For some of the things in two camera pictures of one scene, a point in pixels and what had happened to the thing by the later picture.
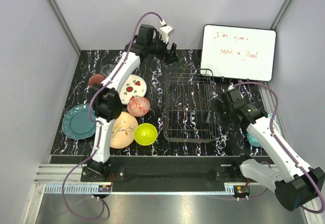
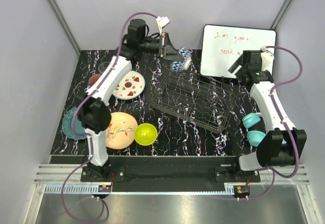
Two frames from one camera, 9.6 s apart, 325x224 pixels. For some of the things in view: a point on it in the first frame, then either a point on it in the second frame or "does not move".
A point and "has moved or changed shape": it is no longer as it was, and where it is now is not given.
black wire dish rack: x=189 y=106 has moved or changed shape
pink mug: x=96 y=78 does not move
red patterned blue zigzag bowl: x=138 y=106 to x=177 y=66
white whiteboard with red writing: x=238 y=52 does not move
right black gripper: x=218 y=106 to x=235 y=65
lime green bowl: x=145 y=134 does not move
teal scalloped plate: x=75 y=122 does not move
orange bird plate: x=123 y=133 does not move
